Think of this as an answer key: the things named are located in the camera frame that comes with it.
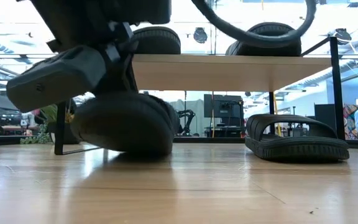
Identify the small potted green plant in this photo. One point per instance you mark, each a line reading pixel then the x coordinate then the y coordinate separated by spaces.
pixel 47 115

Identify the black aluminium table frame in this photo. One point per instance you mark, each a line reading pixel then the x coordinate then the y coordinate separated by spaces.
pixel 207 140

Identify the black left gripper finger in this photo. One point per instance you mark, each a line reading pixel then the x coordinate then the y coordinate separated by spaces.
pixel 120 68
pixel 57 81

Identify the black rubber slide sandal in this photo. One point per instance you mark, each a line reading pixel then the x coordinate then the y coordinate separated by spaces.
pixel 241 51
pixel 160 40
pixel 297 149
pixel 126 124

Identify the colourful patchwork quilt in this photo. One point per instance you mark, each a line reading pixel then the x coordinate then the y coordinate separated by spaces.
pixel 350 121

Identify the black background robot arm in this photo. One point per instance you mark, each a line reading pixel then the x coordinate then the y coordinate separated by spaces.
pixel 187 119

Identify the black monitor on stand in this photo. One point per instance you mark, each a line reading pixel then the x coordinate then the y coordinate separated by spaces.
pixel 222 105

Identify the dark ceiling lamp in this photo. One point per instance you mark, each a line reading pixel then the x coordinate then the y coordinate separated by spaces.
pixel 200 35
pixel 340 35

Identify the wooden shelf with black brackets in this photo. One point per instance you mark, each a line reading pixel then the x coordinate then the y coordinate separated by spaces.
pixel 213 71

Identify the black partition panel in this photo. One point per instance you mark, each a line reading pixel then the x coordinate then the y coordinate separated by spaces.
pixel 325 116

